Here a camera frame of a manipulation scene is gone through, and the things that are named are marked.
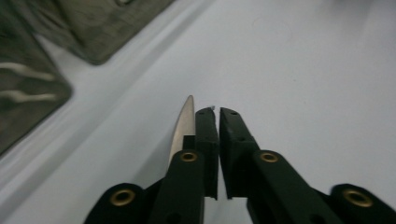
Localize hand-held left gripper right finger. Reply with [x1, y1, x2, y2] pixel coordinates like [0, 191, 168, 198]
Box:
[219, 107, 344, 224]

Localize steel table knife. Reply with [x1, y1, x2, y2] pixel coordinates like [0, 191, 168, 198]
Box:
[168, 94, 196, 166]

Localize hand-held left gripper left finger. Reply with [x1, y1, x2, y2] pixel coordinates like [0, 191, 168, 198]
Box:
[148, 106, 220, 224]

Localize white chopstick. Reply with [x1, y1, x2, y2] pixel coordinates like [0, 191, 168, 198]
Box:
[0, 90, 60, 105]

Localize wire basket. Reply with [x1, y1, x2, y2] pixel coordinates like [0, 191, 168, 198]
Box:
[12, 0, 176, 66]
[0, 18, 74, 157]

